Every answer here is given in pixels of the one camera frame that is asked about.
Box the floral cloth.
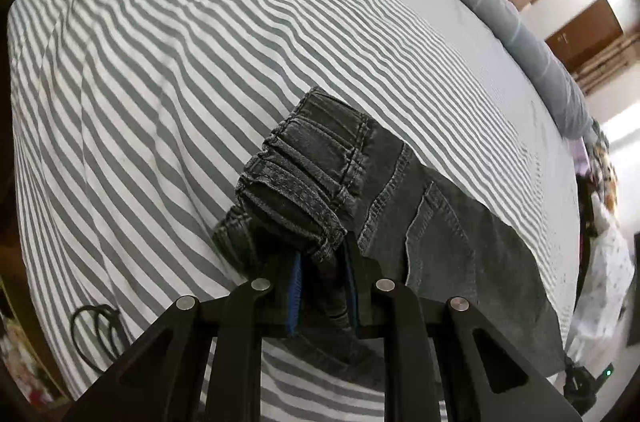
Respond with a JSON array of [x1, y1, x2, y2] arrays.
[[0, 317, 57, 409]]

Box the grey white striped bed sheet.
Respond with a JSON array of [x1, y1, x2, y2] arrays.
[[7, 0, 583, 422]]

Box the black cable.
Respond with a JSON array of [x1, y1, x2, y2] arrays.
[[70, 303, 127, 374]]

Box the dark grey denim pants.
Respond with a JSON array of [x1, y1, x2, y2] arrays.
[[212, 86, 566, 390]]

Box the pile of colourful clothes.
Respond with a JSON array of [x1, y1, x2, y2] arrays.
[[570, 117, 621, 223]]

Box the brown wooden door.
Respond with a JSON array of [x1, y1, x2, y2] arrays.
[[544, 0, 625, 72]]

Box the white printed cloth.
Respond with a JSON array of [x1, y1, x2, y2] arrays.
[[564, 192, 636, 368]]

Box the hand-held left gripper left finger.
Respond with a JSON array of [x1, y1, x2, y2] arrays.
[[65, 251, 302, 422]]

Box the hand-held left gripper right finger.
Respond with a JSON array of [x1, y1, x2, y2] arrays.
[[344, 242, 583, 422]]

